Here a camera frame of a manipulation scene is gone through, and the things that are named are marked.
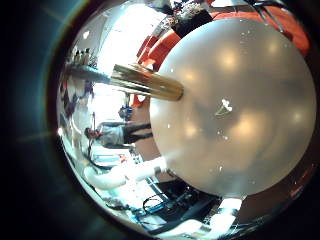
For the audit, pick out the person in grey shirt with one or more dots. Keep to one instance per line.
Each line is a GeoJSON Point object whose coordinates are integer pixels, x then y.
{"type": "Point", "coordinates": [113, 135]}

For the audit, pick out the orange beanbag sofa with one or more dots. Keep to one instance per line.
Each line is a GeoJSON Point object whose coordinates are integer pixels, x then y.
{"type": "Point", "coordinates": [160, 46]}

